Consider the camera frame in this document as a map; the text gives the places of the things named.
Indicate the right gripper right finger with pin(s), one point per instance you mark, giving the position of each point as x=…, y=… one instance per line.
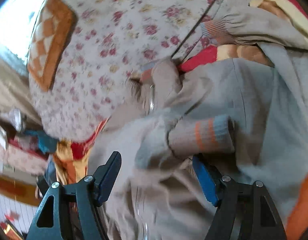
x=260, y=218

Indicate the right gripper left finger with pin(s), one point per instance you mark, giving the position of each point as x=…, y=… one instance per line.
x=52, y=218

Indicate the beige zip jacket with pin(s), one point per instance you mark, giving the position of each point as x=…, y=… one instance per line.
x=219, y=104

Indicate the red orange cream blanket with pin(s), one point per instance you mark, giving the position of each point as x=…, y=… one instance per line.
x=219, y=55

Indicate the teal cloth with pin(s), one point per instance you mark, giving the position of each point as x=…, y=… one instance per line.
x=46, y=143

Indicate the beige curtain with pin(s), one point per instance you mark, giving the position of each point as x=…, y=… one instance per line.
x=14, y=93

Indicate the orange checkered pillow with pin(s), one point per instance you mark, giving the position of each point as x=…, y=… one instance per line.
x=48, y=40

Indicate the floral quilt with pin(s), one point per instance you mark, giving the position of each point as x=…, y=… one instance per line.
x=110, y=42

